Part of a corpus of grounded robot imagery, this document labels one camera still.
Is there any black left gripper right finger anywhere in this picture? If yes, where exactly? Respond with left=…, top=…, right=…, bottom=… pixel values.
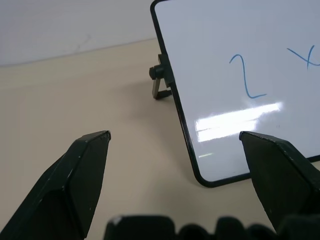
left=238, top=130, right=320, bottom=235

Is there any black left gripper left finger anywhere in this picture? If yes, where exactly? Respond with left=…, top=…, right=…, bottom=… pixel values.
left=0, top=130, right=112, bottom=240

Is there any black-framed whiteboard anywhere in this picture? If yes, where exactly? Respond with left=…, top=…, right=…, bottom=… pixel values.
left=149, top=0, right=320, bottom=189

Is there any black whiteboard stand leg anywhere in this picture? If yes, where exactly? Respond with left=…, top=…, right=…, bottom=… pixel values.
left=148, top=53, right=172, bottom=101

